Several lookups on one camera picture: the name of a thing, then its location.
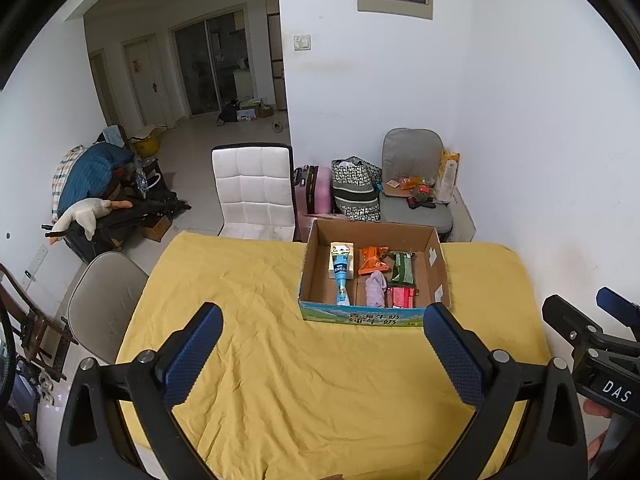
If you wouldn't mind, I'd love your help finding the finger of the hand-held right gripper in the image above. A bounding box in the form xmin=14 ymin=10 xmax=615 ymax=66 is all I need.
xmin=596 ymin=287 xmax=640 ymax=342
xmin=542 ymin=294 xmax=609 ymax=348

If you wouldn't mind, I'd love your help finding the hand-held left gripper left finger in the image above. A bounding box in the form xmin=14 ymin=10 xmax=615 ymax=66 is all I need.
xmin=56 ymin=302 xmax=224 ymax=480

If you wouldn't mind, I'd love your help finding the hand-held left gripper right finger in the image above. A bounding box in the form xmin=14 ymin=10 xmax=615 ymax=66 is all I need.
xmin=423 ymin=302 xmax=589 ymax=480

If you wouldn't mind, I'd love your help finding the red snack packet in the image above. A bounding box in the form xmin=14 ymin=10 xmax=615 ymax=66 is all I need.
xmin=387 ymin=287 xmax=417 ymax=310

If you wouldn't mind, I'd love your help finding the green snack packet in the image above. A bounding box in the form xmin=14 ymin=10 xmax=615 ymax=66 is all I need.
xmin=388 ymin=252 xmax=417 ymax=289

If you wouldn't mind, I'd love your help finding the purple sock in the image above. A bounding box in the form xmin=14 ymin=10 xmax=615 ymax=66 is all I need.
xmin=364 ymin=269 xmax=389 ymax=309

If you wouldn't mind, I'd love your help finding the orange snack packet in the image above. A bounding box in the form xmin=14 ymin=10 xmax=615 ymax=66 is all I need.
xmin=358 ymin=245 xmax=390 ymax=276

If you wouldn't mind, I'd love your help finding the blue white tube packet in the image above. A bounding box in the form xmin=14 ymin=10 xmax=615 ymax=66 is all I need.
xmin=333 ymin=255 xmax=354 ymax=307

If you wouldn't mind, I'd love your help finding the cream tissue pack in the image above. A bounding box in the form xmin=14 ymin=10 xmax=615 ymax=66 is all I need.
xmin=328 ymin=242 xmax=355 ymax=281

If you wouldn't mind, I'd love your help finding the cardboard box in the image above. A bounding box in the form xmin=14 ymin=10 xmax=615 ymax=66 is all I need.
xmin=298 ymin=217 xmax=453 ymax=327

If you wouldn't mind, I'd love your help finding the person's right hand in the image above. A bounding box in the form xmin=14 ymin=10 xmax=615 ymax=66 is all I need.
xmin=582 ymin=399 xmax=615 ymax=467

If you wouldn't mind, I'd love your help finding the yellow table cloth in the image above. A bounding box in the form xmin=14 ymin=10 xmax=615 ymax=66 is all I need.
xmin=114 ymin=230 xmax=552 ymax=480

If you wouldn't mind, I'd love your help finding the beige chair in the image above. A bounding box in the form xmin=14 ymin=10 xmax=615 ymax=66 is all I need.
xmin=67 ymin=251 xmax=150 ymax=366

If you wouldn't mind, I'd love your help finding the small brown floor box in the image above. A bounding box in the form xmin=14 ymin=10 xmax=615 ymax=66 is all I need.
xmin=140 ymin=214 xmax=174 ymax=242

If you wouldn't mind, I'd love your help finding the dark wooden chair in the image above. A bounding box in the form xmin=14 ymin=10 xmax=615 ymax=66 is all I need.
xmin=0 ymin=262 xmax=80 ymax=382

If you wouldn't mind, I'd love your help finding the black folded stroller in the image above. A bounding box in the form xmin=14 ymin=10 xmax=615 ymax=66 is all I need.
xmin=42 ymin=187 xmax=192 ymax=263

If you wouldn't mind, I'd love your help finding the red green small toy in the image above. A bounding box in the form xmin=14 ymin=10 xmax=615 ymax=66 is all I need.
xmin=407 ymin=184 xmax=437 ymax=209

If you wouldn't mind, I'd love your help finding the yellow white paper bag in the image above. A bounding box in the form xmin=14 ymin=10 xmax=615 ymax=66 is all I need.
xmin=433 ymin=148 xmax=461 ymax=204

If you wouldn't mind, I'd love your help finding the white goose plush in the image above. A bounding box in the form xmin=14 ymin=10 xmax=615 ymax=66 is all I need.
xmin=48 ymin=197 xmax=133 ymax=247

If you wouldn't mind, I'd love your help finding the white quilted chair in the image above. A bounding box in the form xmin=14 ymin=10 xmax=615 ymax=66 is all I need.
xmin=211 ymin=143 xmax=296 ymax=242

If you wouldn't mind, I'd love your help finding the patterned tote bag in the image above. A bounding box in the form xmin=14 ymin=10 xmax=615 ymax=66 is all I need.
xmin=331 ymin=155 xmax=383 ymax=222

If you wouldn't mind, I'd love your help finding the pink suitcase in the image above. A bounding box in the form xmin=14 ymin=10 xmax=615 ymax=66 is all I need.
xmin=293 ymin=164 xmax=335 ymax=217

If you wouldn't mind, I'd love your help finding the blue cloth pile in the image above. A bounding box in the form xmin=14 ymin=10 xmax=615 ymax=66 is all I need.
xmin=56 ymin=141 xmax=132 ymax=216

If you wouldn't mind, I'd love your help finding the grey cushioned armchair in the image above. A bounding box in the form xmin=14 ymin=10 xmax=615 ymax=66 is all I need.
xmin=378 ymin=127 xmax=456 ymax=235

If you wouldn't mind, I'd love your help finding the yellow helmet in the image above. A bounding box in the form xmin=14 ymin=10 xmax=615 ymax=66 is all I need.
xmin=129 ymin=132 xmax=164 ymax=157

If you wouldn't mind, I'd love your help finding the plaid cloth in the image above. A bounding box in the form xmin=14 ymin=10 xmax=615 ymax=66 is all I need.
xmin=50 ymin=145 xmax=85 ymax=217

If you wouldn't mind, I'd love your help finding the black floor bag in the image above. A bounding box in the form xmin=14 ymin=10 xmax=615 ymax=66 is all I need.
xmin=216 ymin=99 xmax=242 ymax=127

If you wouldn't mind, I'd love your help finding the cream wooden door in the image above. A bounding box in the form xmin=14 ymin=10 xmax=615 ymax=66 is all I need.
xmin=121 ymin=34 xmax=175 ymax=130

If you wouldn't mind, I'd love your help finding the glass sliding door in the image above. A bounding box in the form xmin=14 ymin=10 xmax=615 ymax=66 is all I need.
xmin=170 ymin=10 xmax=251 ymax=118

